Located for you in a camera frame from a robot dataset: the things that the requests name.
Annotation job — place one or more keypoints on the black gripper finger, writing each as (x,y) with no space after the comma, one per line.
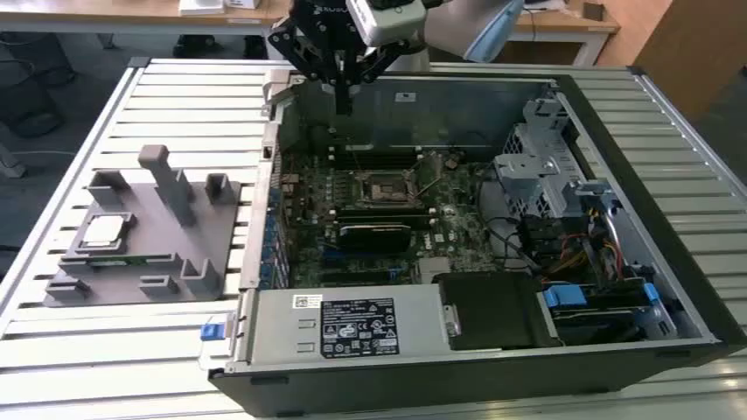
(382,61)
(292,44)

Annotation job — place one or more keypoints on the white desk foot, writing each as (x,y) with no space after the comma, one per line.
(12,166)

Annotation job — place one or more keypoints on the small white sticker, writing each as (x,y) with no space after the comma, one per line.
(404,96)

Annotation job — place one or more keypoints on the blue disk carrier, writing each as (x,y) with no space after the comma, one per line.
(563,299)

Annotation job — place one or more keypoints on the blue case side latch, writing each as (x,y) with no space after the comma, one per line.
(211,332)

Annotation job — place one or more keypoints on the wooden cabinet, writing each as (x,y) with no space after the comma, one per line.
(688,52)

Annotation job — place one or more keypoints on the silver drive cage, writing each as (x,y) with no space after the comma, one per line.
(526,175)

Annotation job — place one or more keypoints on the CPU socket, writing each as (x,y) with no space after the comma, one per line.
(386,190)

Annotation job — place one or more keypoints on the black PC case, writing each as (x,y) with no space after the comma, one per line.
(408,394)

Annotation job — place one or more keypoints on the black RAM slot row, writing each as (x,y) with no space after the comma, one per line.
(374,157)
(379,217)

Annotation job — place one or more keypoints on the green RAM stick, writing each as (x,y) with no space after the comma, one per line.
(136,261)

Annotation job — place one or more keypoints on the black expansion slot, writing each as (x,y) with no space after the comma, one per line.
(356,277)

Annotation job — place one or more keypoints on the green motherboard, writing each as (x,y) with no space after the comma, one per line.
(460,227)

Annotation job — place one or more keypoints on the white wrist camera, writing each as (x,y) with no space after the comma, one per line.
(391,17)

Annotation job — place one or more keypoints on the black plastic shroud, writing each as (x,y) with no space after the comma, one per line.
(496,306)

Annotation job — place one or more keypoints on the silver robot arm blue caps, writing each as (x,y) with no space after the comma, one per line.
(450,35)

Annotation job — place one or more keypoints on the small brown box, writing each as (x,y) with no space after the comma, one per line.
(592,11)

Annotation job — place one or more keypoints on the blue plastic latch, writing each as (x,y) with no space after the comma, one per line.
(650,302)

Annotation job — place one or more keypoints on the white box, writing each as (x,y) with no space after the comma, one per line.
(202,6)
(242,3)

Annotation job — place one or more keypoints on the small silver heat sink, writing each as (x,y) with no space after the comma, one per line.
(435,268)

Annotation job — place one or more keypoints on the grey parts rack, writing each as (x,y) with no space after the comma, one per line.
(152,245)

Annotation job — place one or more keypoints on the silver CPU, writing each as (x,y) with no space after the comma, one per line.
(104,232)

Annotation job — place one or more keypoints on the round coin battery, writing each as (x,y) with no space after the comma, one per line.
(451,163)

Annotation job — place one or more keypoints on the small black graphics card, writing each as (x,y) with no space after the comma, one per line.
(374,238)

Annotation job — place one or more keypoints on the silver power supply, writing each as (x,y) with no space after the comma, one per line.
(274,324)

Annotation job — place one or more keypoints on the black bin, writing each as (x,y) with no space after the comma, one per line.
(29,96)

